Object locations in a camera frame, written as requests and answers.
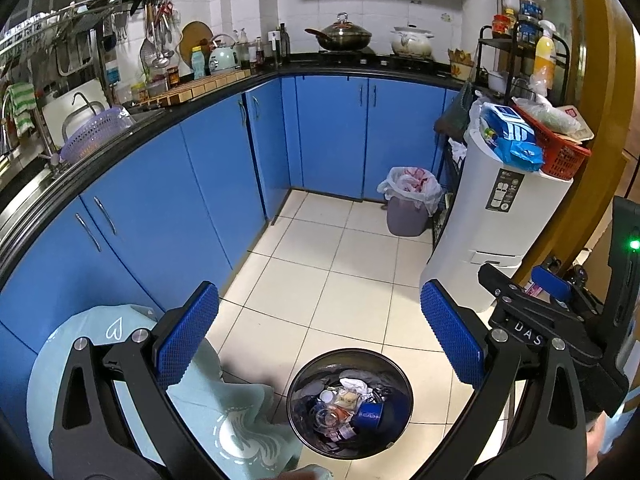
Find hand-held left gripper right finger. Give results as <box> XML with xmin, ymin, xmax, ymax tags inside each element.
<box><xmin>420</xmin><ymin>280</ymin><xmax>588</xmax><ymax>480</ymax></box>

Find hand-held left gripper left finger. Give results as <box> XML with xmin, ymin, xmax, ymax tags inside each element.
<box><xmin>49</xmin><ymin>280</ymin><xmax>221</xmax><ymax>480</ymax></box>

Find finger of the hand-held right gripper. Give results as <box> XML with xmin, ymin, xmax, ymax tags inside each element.
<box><xmin>477</xmin><ymin>261</ymin><xmax>601</xmax><ymax>361</ymax></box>
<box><xmin>531</xmin><ymin>266</ymin><xmax>599</xmax><ymax>317</ymax></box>

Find black round trash can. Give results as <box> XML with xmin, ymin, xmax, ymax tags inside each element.
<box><xmin>286</xmin><ymin>347</ymin><xmax>415</xmax><ymax>459</ymax></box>

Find blue paper cup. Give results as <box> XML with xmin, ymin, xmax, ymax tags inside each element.
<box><xmin>356</xmin><ymin>400</ymin><xmax>398</xmax><ymax>432</ymax></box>

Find person's right hand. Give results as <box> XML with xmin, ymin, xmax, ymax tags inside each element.
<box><xmin>585</xmin><ymin>412</ymin><xmax>608</xmax><ymax>468</ymax></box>

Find white tall appliance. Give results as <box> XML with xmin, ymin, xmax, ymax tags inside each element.
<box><xmin>419</xmin><ymin>127</ymin><xmax>574</xmax><ymax>312</ymax></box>

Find teal printed tablecloth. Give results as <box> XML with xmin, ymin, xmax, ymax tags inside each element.
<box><xmin>27</xmin><ymin>304</ymin><xmax>302</xmax><ymax>480</ymax></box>

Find grey waste bin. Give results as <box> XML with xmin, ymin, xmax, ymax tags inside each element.
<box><xmin>386</xmin><ymin>195</ymin><xmax>431</xmax><ymax>238</ymax></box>

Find red plastic basket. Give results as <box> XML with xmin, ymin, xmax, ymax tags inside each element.
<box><xmin>514</xmin><ymin>104</ymin><xmax>592</xmax><ymax>182</ymax></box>

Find blue base cabinets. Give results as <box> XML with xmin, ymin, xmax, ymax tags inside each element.
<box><xmin>0</xmin><ymin>74</ymin><xmax>463</xmax><ymax>356</ymax></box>

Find blue plastic packet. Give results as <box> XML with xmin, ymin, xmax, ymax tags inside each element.
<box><xmin>479</xmin><ymin>101</ymin><xmax>545</xmax><ymax>172</ymax></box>

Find white plastic bin bag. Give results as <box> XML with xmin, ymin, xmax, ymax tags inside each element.
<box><xmin>376</xmin><ymin>166</ymin><xmax>444</xmax><ymax>216</ymax></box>

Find dark bag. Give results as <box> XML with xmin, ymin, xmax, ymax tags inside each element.
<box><xmin>434</xmin><ymin>81</ymin><xmax>473</xmax><ymax>143</ymax></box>

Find purple plastic colander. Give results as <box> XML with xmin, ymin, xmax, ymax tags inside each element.
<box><xmin>59</xmin><ymin>106</ymin><xmax>136</xmax><ymax>165</ymax></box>

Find yellow spray bottle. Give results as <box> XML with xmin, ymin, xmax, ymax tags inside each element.
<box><xmin>531</xmin><ymin>20</ymin><xmax>558</xmax><ymax>81</ymax></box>

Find black metal rack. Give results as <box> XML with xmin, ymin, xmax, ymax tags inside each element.
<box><xmin>474</xmin><ymin>24</ymin><xmax>571</xmax><ymax>103</ymax></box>

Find wooden cutting board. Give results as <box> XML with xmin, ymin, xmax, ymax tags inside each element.
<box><xmin>139</xmin><ymin>69</ymin><xmax>252</xmax><ymax>110</ymax></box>

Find white plastic board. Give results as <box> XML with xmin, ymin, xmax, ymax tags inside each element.
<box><xmin>41</xmin><ymin>79</ymin><xmax>108</xmax><ymax>148</ymax></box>

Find blue tin cans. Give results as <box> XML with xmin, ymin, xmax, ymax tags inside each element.
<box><xmin>517</xmin><ymin>0</ymin><xmax>543</xmax><ymax>43</ymax></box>

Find white cylinder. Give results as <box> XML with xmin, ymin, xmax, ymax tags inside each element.
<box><xmin>460</xmin><ymin>0</ymin><xmax>502</xmax><ymax>58</ymax></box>

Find white ceramic pot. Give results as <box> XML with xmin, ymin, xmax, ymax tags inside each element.
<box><xmin>390</xmin><ymin>25</ymin><xmax>435</xmax><ymax>58</ymax></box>

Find mint green kettle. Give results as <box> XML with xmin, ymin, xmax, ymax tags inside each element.
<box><xmin>209</xmin><ymin>35</ymin><xmax>242</xmax><ymax>72</ymax></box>

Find green striped cloth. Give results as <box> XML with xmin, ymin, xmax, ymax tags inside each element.
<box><xmin>4</xmin><ymin>82</ymin><xmax>37</xmax><ymax>138</ymax></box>

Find row of hanging utensils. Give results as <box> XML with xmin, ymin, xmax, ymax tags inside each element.
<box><xmin>100</xmin><ymin>0</ymin><xmax>181</xmax><ymax>68</ymax></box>

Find round wooden board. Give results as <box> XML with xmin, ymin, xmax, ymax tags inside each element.
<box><xmin>179</xmin><ymin>21</ymin><xmax>215</xmax><ymax>70</ymax></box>

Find black wok with lid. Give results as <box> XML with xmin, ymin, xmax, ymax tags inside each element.
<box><xmin>304</xmin><ymin>12</ymin><xmax>373</xmax><ymax>53</ymax></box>

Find metal dish rack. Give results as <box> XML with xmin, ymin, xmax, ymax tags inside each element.
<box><xmin>0</xmin><ymin>0</ymin><xmax>171</xmax><ymax>81</ymax></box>

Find wooden door frame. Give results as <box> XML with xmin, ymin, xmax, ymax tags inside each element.
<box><xmin>515</xmin><ymin>0</ymin><xmax>640</xmax><ymax>286</ymax></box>

